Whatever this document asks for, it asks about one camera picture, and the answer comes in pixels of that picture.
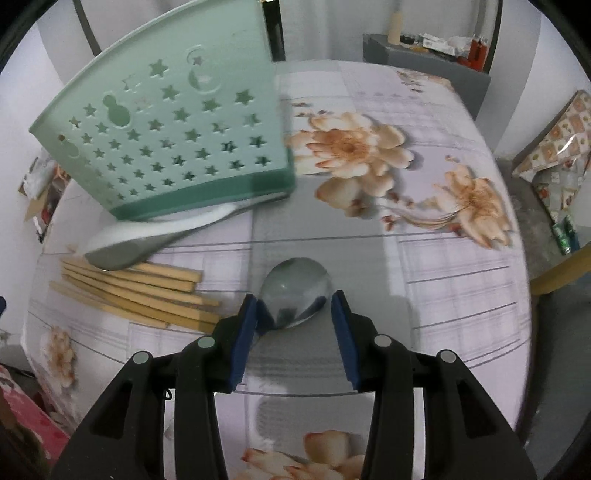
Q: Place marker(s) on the small black jar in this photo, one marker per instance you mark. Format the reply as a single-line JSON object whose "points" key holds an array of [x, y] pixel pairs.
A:
{"points": [[406, 40]]}

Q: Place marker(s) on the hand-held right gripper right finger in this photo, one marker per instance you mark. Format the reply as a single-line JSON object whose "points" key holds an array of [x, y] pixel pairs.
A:
{"points": [[344, 341]]}

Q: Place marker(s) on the black window frame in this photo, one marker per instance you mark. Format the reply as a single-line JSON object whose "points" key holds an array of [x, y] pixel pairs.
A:
{"points": [[273, 27]]}

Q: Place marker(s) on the black vertical pole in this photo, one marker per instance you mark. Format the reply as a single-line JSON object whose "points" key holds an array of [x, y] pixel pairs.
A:
{"points": [[87, 27], [491, 27]]}

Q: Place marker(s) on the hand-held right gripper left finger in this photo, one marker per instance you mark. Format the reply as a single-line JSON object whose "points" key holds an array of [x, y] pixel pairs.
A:
{"points": [[244, 341]]}

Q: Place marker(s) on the round metal spoon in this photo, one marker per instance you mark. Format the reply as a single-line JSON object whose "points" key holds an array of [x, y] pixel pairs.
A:
{"points": [[295, 290]]}

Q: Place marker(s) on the grey cabinet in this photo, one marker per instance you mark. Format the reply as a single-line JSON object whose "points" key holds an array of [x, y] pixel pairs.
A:
{"points": [[466, 87]]}

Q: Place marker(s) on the green plastic utensil holder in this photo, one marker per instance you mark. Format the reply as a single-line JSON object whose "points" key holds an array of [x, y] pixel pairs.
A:
{"points": [[161, 152]]}

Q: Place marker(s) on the cardboard box with clutter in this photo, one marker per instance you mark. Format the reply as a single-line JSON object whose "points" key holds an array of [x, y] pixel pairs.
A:
{"points": [[34, 203]]}

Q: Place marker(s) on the red bottles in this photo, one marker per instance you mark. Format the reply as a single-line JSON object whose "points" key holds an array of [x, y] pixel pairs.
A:
{"points": [[475, 48]]}

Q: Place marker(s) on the pink printed bag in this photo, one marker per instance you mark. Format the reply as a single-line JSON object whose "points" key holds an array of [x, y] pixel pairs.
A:
{"points": [[27, 415]]}

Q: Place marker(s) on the cream candle bottle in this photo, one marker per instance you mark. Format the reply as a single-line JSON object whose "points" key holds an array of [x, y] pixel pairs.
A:
{"points": [[395, 27]]}

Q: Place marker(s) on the white paper boxes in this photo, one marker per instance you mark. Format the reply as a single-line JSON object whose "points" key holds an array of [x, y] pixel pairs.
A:
{"points": [[438, 44]]}

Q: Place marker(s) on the floral plastic tablecloth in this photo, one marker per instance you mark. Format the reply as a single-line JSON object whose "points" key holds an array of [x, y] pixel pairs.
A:
{"points": [[415, 300]]}

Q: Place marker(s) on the pile of wooden chopsticks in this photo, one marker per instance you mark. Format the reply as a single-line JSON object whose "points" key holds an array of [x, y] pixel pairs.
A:
{"points": [[161, 273]]}

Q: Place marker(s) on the wooden chair grey seat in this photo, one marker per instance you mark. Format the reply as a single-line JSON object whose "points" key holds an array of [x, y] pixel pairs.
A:
{"points": [[563, 272]]}

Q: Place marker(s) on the green drink cans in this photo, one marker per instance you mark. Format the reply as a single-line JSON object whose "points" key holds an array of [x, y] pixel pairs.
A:
{"points": [[565, 235]]}

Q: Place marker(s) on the patterned printed cloth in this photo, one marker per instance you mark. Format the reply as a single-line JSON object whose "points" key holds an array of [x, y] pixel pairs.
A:
{"points": [[563, 134]]}

